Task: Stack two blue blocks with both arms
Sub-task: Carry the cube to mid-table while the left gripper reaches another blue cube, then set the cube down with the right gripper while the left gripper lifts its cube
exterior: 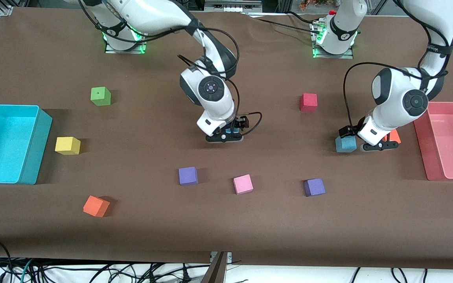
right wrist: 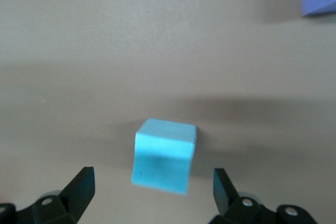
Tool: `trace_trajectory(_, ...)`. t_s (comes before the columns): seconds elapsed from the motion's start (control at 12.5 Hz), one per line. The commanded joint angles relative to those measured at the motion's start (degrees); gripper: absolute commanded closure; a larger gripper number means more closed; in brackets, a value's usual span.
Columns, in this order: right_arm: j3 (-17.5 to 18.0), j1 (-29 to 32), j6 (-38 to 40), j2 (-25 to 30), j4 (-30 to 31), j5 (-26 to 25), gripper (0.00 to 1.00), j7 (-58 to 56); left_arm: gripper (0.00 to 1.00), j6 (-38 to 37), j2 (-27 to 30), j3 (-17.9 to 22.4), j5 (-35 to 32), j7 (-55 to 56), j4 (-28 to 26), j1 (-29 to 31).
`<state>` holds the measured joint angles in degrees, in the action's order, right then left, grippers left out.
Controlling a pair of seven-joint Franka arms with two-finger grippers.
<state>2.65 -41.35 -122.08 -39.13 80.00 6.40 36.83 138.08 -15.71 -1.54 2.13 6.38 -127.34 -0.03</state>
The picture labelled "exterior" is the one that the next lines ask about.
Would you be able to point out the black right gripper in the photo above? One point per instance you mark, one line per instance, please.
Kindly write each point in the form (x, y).
(242, 123)

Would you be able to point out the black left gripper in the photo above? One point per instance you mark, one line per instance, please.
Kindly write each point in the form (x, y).
(346, 131)

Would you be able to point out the light blue foam block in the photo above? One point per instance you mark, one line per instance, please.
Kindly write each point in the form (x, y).
(345, 144)
(236, 132)

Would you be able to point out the red foam block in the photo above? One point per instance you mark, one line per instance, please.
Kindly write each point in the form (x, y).
(308, 102)

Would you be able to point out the orange foam block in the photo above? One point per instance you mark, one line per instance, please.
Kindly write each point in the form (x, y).
(96, 206)
(395, 135)

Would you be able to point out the pink foam block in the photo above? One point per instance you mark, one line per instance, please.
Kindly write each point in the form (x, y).
(243, 184)

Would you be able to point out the purple foam block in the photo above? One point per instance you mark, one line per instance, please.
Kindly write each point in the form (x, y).
(188, 176)
(314, 187)

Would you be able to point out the brown table cover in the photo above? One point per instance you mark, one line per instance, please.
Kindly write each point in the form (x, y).
(250, 228)

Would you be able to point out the pink plastic bin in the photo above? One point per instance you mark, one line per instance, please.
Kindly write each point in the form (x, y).
(450, 149)

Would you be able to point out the grey rack device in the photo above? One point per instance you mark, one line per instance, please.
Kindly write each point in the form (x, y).
(232, 4)

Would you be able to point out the green foam block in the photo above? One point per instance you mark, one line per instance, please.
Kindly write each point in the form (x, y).
(100, 97)

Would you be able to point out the yellow foam block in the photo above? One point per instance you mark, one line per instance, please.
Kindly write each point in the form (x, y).
(67, 146)

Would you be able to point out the cyan plastic bin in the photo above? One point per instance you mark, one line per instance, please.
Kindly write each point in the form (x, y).
(6, 149)

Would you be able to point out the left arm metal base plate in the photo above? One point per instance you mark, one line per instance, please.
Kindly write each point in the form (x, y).
(334, 56)

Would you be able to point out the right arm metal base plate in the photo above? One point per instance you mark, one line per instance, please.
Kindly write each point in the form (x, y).
(124, 51)

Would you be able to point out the metal clamp bracket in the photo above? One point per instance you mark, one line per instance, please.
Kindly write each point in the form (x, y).
(216, 271)

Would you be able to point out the metal table corner bracket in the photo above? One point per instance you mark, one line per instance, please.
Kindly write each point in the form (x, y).
(5, 11)

